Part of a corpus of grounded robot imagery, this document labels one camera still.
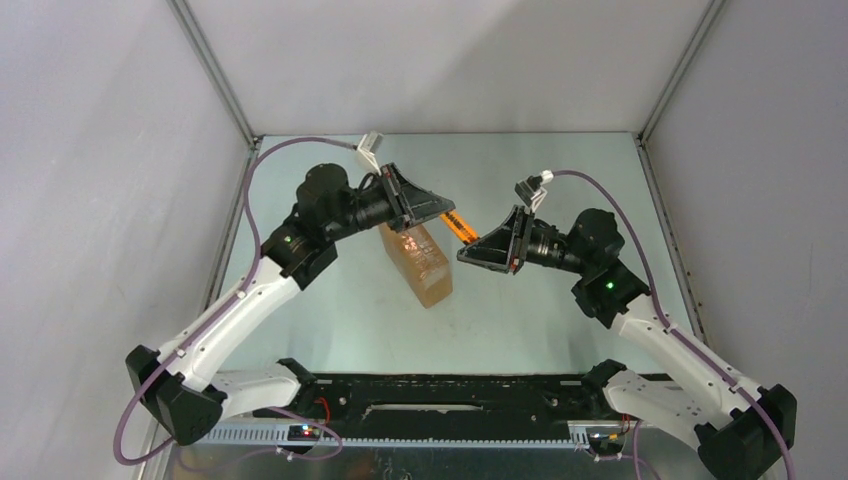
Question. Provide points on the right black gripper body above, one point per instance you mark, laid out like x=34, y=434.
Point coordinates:
x=523, y=238

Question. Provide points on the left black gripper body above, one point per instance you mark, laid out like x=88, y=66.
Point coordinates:
x=396, y=211

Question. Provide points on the brown cardboard express box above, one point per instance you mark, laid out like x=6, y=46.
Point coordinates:
x=420, y=261

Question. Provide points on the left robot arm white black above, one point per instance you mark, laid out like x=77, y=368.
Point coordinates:
x=181, y=383

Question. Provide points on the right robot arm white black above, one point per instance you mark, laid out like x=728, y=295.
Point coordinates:
x=738, y=428

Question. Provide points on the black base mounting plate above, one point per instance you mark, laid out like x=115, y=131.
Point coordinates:
x=453, y=408

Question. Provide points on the right controller board with leds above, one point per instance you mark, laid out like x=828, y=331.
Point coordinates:
x=610, y=445

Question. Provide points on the controller board with leds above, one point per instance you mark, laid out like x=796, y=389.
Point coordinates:
x=610, y=445
x=303, y=433

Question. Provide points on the left controller board with leds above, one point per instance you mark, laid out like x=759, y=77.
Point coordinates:
x=303, y=433

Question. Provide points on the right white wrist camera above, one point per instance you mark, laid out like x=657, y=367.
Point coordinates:
x=531, y=190

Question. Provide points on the right aluminium frame post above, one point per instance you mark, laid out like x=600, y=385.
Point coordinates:
x=692, y=47

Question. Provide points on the aluminium frame post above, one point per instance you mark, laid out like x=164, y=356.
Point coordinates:
x=204, y=52
x=692, y=47

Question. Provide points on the left aluminium frame post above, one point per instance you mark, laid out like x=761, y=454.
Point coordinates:
x=204, y=52

